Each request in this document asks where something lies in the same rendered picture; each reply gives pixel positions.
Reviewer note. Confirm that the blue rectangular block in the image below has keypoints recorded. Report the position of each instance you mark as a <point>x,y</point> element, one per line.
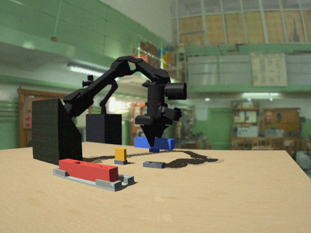
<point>159,144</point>

